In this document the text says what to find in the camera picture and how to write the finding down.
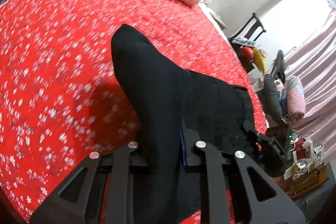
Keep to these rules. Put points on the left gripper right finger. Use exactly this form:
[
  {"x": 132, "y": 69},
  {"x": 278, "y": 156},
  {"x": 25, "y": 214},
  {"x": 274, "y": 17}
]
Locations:
[{"x": 234, "y": 186}]

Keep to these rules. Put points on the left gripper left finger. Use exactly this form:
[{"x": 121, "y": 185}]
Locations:
[{"x": 98, "y": 190}]

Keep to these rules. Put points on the black pants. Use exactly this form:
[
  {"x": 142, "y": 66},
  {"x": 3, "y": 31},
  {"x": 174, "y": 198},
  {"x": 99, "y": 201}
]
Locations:
[{"x": 168, "y": 101}]

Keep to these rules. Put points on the grey clothing pile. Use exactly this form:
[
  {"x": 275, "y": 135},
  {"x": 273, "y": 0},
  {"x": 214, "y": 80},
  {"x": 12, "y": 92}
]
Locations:
[{"x": 271, "y": 103}]

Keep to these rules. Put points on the pink rolled blanket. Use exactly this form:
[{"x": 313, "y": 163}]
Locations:
[{"x": 295, "y": 100}]

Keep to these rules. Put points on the red floral bedspread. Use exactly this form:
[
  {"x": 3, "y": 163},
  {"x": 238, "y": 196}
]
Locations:
[{"x": 59, "y": 97}]

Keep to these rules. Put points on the red and yellow items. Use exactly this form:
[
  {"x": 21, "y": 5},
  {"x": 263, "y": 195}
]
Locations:
[{"x": 256, "y": 56}]

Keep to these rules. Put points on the pink striped curtain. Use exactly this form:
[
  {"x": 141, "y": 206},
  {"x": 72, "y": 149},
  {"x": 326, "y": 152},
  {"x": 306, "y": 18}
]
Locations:
[{"x": 314, "y": 63}]

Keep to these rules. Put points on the black chair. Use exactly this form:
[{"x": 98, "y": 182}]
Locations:
[{"x": 245, "y": 39}]

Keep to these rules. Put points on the right bedside table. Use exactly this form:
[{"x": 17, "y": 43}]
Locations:
[{"x": 217, "y": 18}]

